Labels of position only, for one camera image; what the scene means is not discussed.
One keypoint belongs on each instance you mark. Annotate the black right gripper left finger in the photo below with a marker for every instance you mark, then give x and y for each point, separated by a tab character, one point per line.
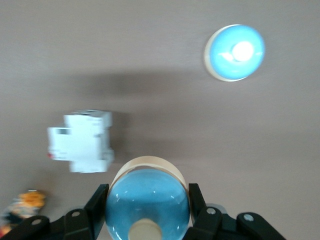
75	225

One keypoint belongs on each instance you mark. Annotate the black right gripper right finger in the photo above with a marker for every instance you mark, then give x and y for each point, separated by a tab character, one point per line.
212	225

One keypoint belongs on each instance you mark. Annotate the blue knob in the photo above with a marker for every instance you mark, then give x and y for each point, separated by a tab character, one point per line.
147	195

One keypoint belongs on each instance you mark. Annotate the white circuit breaker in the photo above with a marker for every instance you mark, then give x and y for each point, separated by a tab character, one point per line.
80	145

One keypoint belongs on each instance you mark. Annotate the brown table mat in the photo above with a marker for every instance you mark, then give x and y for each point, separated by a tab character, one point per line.
160	100

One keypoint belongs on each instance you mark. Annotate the orange red emergency switch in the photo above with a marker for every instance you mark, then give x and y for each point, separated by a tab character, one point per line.
30	200

